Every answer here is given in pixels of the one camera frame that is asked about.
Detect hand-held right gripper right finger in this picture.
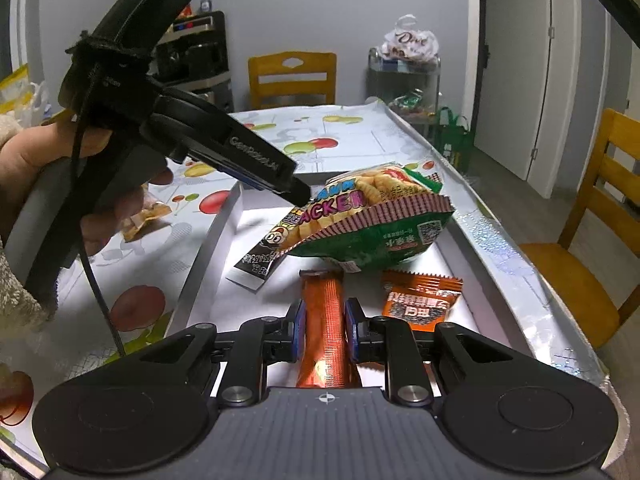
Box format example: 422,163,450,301
344,297,523,407

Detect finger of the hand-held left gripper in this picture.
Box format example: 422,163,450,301
156,86,298,177
142,111,312,207

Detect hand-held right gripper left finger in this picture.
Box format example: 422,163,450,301
127,298,308,407

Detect long orange bar wrapper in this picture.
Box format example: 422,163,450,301
295,269,363,390

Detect grey cardboard box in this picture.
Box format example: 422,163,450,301
165,172,526,361

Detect small orange packet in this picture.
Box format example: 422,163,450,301
381,269,463,333

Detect dark brown stick packet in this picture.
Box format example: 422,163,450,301
234,230,296,281

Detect green cracker bag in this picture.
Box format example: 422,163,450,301
272,161,456,273

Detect small golden snack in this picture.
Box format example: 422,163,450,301
122,192,173,241

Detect person's left forearm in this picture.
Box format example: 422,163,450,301
0,237,58,323

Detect person's left hand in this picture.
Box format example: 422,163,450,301
0,120,174,257

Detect fruit print tablecloth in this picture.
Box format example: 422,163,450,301
0,100,613,461

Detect clear plastic bag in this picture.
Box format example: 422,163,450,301
20,80,51,122

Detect wooden chair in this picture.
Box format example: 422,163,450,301
248,51,337,110
517,107,640,351

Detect yellow bag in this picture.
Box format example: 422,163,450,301
0,62,38,116

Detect metal rolling cart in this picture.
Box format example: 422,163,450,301
367,46,443,131

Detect green snack packets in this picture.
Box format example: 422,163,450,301
390,89,426,113

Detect white plastic bag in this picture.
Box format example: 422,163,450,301
382,14,441,61

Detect green tote bag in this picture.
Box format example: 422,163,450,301
437,106,473,166

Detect white door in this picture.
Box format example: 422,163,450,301
472,0,583,198

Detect black cable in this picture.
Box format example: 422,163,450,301
64,30,126,358

